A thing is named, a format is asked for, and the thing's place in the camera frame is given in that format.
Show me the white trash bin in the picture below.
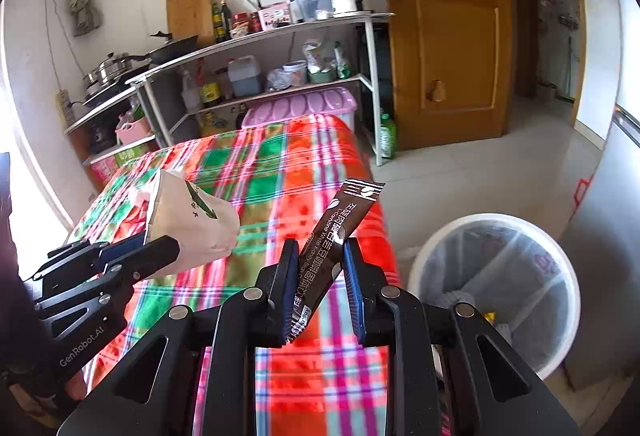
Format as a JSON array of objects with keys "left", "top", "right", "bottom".
[{"left": 407, "top": 213, "right": 582, "bottom": 379}]

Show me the yellow label oil bottle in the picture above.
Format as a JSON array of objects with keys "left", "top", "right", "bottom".
[{"left": 200, "top": 59, "right": 223, "bottom": 107}]

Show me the wooden cutting board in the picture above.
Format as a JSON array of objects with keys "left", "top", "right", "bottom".
[{"left": 166, "top": 0, "right": 217, "bottom": 48}]

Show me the green drink bottle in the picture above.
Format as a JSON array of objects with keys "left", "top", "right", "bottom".
[{"left": 379, "top": 113, "right": 397, "bottom": 159}]

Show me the plaid blanket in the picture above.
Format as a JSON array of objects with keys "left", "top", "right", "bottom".
[{"left": 65, "top": 113, "right": 451, "bottom": 436}]

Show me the black frying pan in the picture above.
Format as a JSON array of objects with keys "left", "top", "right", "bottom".
[{"left": 149, "top": 31, "right": 198, "bottom": 64}]

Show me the pink plastic basket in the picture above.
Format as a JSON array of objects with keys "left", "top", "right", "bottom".
[{"left": 116, "top": 113, "right": 153, "bottom": 144}]

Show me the clear plastic bottle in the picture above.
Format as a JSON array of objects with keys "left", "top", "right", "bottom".
[{"left": 180, "top": 69, "right": 202, "bottom": 114}]

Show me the white plastic tub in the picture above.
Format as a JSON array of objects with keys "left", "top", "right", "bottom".
[{"left": 282, "top": 60, "right": 308, "bottom": 87}]

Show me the white snack bag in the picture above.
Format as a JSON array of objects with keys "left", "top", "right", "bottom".
[{"left": 301, "top": 40, "right": 337, "bottom": 73}]

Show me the clear plastic bag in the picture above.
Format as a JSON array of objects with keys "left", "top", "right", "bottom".
[{"left": 265, "top": 68, "right": 293, "bottom": 92}]

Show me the brown coffee stick packet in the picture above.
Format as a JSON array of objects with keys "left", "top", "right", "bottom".
[{"left": 285, "top": 179, "right": 386, "bottom": 347}]

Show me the pink storage box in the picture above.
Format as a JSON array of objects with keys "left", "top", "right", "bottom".
[{"left": 241, "top": 86, "right": 358, "bottom": 142}]

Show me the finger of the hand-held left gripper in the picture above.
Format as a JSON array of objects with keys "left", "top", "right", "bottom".
[
  {"left": 34, "top": 232, "right": 151, "bottom": 289},
  {"left": 35, "top": 235, "right": 182, "bottom": 329}
]

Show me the green snack bag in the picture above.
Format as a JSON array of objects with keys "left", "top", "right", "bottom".
[{"left": 334, "top": 41, "right": 351, "bottom": 80}]

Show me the clear plastic container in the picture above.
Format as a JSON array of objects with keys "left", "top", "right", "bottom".
[{"left": 290, "top": 0, "right": 333, "bottom": 22}]

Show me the wooden door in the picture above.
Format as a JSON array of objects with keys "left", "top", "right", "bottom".
[{"left": 372, "top": 0, "right": 516, "bottom": 152}]

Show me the white metal shelf rack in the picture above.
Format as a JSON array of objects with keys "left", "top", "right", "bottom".
[{"left": 65, "top": 11, "right": 396, "bottom": 167}]

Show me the steel cooking pot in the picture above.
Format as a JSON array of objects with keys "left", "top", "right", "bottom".
[{"left": 82, "top": 52, "right": 151, "bottom": 90}]

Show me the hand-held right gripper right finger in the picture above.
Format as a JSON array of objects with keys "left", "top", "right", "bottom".
[{"left": 341, "top": 236, "right": 581, "bottom": 436}]

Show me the silver refrigerator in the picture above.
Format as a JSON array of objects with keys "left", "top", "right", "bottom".
[{"left": 560, "top": 106, "right": 640, "bottom": 397}]

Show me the beige paper bag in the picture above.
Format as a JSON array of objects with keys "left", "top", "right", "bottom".
[{"left": 131, "top": 167, "right": 241, "bottom": 280}]

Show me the black induction cooker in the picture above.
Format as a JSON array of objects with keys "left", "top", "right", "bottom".
[{"left": 82, "top": 84, "right": 138, "bottom": 107}]

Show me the pink utensil holder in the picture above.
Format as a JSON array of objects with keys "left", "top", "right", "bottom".
[{"left": 257, "top": 2, "right": 293, "bottom": 28}]

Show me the plastic jug of dark liquid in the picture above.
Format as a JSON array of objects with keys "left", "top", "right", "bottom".
[{"left": 227, "top": 55, "right": 263, "bottom": 97}]

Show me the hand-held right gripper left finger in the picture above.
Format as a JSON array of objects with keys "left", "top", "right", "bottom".
[{"left": 57, "top": 239, "right": 301, "bottom": 436}]

